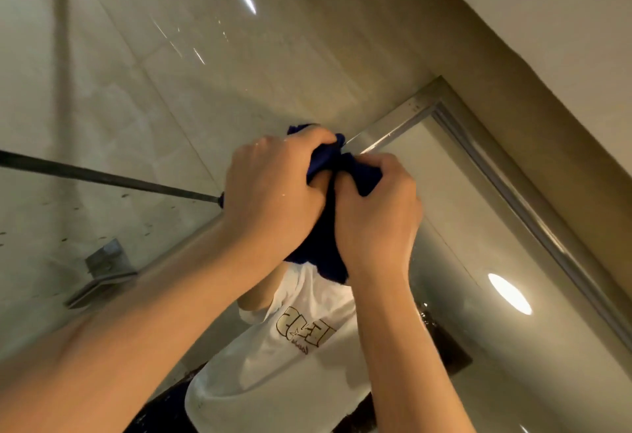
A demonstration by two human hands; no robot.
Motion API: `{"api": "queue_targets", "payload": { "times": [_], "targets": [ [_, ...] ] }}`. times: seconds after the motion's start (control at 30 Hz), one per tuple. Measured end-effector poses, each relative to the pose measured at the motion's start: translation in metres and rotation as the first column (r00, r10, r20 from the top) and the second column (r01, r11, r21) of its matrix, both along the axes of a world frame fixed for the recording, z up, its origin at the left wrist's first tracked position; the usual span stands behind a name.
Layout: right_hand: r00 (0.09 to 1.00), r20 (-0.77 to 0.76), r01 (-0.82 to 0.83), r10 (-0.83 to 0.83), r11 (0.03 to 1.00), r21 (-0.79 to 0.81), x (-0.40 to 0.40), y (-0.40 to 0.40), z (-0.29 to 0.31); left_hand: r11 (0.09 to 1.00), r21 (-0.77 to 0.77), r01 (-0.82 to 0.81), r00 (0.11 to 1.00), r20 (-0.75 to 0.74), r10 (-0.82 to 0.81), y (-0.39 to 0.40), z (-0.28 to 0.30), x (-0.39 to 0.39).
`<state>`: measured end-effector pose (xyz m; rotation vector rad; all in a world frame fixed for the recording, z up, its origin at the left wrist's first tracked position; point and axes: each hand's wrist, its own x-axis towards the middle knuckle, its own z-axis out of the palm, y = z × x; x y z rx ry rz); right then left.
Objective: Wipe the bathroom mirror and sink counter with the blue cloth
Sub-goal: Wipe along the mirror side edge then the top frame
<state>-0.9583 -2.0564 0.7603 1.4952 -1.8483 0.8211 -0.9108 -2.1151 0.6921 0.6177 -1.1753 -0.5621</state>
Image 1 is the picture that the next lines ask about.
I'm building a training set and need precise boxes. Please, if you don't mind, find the glass shower enclosure gold frame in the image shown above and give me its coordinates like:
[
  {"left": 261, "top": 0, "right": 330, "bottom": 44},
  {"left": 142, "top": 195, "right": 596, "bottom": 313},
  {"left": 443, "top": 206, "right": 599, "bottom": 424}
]
[{"left": 0, "top": 149, "right": 226, "bottom": 349}]

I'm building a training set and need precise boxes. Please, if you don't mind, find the person's left hand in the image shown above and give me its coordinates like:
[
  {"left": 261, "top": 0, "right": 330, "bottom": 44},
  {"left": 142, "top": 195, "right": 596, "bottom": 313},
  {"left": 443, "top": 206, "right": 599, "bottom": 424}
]
[{"left": 219, "top": 126, "right": 339, "bottom": 270}]

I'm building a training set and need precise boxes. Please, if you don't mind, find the person's right hand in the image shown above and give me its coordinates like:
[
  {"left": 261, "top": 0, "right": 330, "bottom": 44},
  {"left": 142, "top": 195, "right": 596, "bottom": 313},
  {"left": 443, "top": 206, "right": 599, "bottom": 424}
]
[{"left": 328, "top": 152, "right": 424, "bottom": 290}]

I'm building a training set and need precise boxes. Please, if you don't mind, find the person's left forearm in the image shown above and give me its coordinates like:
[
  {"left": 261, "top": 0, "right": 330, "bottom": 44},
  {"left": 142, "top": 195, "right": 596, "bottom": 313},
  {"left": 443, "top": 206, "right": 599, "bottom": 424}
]
[{"left": 0, "top": 218, "right": 292, "bottom": 433}]

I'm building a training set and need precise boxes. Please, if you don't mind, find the silver framed wall mirror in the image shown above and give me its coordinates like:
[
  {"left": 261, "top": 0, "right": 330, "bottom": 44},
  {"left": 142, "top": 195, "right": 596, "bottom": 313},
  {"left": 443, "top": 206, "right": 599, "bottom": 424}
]
[{"left": 126, "top": 75, "right": 632, "bottom": 433}]

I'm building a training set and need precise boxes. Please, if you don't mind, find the person's right forearm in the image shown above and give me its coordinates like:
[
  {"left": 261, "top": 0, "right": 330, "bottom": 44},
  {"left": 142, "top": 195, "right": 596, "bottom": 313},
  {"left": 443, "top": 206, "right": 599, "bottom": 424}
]
[{"left": 348, "top": 269, "right": 477, "bottom": 433}]

